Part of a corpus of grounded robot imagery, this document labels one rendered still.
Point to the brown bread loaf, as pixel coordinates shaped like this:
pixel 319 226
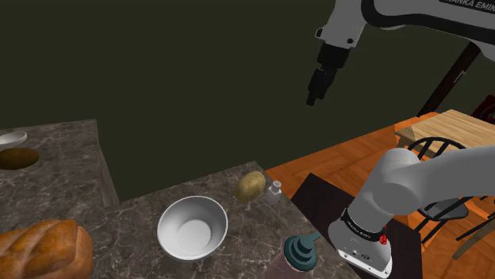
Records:
pixel 42 251

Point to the dark brown potato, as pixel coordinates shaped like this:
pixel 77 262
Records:
pixel 17 158

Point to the clear salt shaker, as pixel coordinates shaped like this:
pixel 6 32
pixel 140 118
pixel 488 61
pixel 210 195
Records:
pixel 273 192

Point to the wooden dining table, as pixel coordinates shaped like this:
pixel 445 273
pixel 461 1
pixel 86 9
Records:
pixel 448 129

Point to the dark wooden door frame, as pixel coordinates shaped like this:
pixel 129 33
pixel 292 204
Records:
pixel 450 79

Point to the small white bowl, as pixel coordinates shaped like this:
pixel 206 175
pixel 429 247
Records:
pixel 11 139

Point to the black chair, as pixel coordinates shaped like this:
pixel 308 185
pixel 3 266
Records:
pixel 441 210

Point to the yellow potato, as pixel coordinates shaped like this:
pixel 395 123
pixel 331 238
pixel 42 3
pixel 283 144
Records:
pixel 250 186

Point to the bottle with teal cap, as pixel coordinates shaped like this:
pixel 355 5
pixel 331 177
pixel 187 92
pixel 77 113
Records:
pixel 299 253

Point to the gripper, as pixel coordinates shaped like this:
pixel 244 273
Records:
pixel 331 58

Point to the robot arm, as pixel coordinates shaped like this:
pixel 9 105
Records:
pixel 390 181

